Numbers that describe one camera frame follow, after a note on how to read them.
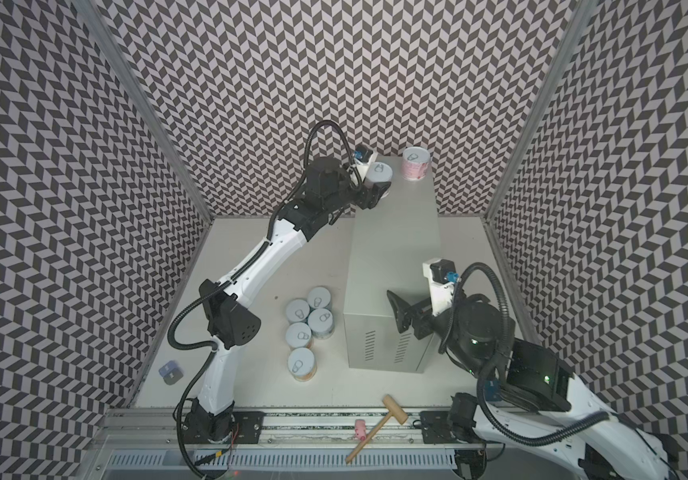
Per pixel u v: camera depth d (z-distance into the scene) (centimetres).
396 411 74
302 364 77
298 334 82
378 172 74
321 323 85
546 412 39
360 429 71
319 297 90
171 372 79
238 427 71
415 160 77
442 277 44
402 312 48
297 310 87
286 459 69
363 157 63
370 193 67
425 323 49
